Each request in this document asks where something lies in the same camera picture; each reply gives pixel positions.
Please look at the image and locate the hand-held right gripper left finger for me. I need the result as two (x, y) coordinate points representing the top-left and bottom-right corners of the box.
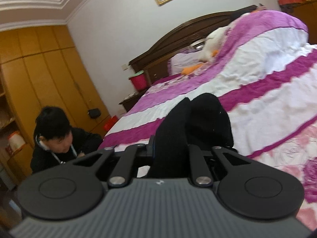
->
(72, 134), (159, 188)

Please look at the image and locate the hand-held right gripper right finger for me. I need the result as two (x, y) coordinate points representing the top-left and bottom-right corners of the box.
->
(187, 144), (251, 187)

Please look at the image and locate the black button cardigan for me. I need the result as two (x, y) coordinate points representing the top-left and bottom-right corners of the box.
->
(146, 93), (239, 179)

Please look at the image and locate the dark wooden nightstand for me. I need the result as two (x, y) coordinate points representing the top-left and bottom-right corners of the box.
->
(119, 90), (147, 112)

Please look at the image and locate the red bucket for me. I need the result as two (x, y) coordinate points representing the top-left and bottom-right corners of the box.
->
(128, 71), (149, 92)

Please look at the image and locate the lilac pillow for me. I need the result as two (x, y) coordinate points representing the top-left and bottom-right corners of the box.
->
(168, 51), (206, 76)

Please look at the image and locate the dark wooden headboard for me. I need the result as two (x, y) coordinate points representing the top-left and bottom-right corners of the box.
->
(129, 4), (259, 85)

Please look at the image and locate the purple floral bed cover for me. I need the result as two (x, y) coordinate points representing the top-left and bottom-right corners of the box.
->
(103, 10), (317, 228)

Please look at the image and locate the white plush toy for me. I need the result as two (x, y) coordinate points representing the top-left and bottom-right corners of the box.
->
(198, 26), (232, 62)

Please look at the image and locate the wooden wardrobe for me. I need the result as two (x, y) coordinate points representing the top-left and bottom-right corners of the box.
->
(0, 25), (111, 191)

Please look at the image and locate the white plastic container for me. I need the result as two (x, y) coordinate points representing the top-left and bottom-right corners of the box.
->
(7, 131), (26, 155)

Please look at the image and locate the wooden cabinet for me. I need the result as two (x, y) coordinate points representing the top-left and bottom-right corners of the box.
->
(293, 0), (317, 45)

